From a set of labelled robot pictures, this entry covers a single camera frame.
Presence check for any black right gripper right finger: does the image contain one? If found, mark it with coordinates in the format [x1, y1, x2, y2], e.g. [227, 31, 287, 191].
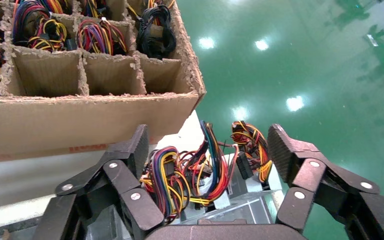
[267, 123, 384, 240]

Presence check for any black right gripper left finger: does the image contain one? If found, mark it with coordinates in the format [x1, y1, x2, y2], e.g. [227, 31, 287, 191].
[32, 124, 165, 240]

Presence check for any clear plastic divider tray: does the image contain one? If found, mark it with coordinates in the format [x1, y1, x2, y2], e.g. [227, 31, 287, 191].
[182, 190, 279, 226]

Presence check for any brown divided cardboard box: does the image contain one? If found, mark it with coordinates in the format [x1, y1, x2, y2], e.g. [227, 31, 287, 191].
[0, 0, 208, 165]

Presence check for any wire bundle in box cell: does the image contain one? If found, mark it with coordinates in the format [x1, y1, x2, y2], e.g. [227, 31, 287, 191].
[76, 18, 129, 57]

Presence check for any wire bundle upper left cell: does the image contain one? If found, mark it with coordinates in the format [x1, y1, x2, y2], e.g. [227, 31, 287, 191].
[12, 0, 69, 53]

